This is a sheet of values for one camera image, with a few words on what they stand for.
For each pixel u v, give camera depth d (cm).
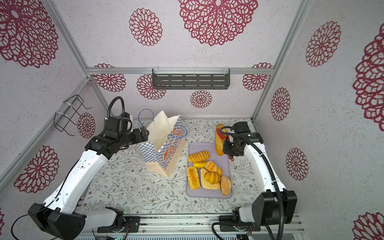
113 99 55
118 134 54
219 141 87
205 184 83
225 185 82
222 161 92
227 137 86
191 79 93
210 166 87
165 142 74
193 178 85
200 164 90
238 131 61
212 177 80
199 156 94
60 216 37
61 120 73
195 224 76
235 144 67
